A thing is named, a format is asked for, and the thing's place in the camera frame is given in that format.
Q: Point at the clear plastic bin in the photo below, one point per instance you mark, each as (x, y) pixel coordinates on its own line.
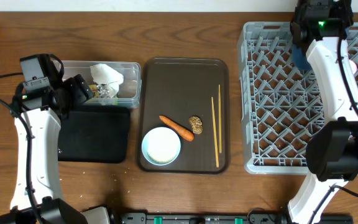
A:
(129, 91)

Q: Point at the yellow foil snack wrapper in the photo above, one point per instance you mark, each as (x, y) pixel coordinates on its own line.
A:
(104, 94)

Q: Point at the black plastic bin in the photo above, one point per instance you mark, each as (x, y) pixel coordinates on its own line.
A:
(95, 134)

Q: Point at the grey dishwasher rack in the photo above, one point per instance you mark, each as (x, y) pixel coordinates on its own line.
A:
(281, 105)

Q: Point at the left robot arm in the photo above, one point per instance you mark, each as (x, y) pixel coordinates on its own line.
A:
(38, 105)

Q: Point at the dark blue plate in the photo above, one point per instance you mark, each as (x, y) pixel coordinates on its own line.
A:
(299, 59)

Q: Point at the pink plastic cup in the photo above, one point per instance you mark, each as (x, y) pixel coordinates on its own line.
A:
(353, 66)

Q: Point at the light blue bowl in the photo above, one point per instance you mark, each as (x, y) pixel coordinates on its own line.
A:
(161, 146)

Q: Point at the brown walnut cookie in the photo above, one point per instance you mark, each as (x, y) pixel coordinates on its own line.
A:
(196, 124)

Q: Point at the wooden chopstick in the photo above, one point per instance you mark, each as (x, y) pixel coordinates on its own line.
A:
(219, 119)
(215, 133)

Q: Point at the brown serving tray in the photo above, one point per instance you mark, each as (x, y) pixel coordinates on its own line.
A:
(179, 88)

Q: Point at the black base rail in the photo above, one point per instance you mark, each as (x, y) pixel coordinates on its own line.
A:
(142, 218)

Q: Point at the orange carrot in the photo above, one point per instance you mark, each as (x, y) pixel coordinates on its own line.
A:
(183, 132)

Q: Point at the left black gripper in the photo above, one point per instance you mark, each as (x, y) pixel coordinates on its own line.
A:
(81, 89)

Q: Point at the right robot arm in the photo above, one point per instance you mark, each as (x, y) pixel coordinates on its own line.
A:
(320, 30)

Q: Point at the white napkin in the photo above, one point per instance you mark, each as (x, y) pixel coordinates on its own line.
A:
(104, 74)

